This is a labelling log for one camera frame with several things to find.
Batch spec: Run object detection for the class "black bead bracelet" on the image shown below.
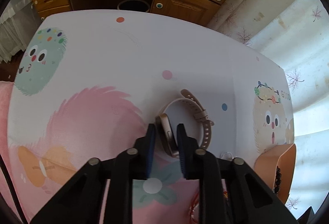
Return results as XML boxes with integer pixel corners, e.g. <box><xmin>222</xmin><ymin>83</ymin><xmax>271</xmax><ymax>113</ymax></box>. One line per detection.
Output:
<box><xmin>273</xmin><ymin>165</ymin><xmax>282</xmax><ymax>195</ymax></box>

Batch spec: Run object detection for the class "red string bracelet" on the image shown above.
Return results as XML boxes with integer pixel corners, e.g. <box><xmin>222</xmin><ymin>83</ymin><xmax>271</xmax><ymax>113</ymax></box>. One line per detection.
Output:
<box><xmin>188</xmin><ymin>191</ymin><xmax>201</xmax><ymax>224</ymax></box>

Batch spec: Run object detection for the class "beige smart watch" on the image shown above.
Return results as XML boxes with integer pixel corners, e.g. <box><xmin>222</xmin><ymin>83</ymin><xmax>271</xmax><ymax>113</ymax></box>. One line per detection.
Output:
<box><xmin>155</xmin><ymin>89</ymin><xmax>214</xmax><ymax>159</ymax></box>

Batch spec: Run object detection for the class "pink plastic tray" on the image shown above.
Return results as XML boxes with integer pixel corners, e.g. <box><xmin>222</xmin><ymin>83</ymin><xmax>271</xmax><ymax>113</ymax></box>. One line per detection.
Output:
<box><xmin>254</xmin><ymin>143</ymin><xmax>297</xmax><ymax>204</ymax></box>

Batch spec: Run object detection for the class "cartoon printed table mat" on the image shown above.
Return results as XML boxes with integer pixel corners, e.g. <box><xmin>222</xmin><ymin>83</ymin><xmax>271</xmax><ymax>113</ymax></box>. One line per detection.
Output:
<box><xmin>7</xmin><ymin>10</ymin><xmax>294</xmax><ymax>220</ymax></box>

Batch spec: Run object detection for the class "white lace covered furniture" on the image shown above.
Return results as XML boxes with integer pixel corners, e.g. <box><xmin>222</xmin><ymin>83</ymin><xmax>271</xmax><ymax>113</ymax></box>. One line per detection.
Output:
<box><xmin>0</xmin><ymin>0</ymin><xmax>41</xmax><ymax>63</ymax></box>

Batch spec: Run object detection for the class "floral white curtain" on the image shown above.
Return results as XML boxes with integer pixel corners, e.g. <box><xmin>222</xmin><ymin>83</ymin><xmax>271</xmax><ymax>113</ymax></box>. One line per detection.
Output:
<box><xmin>209</xmin><ymin>0</ymin><xmax>328</xmax><ymax>217</ymax></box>

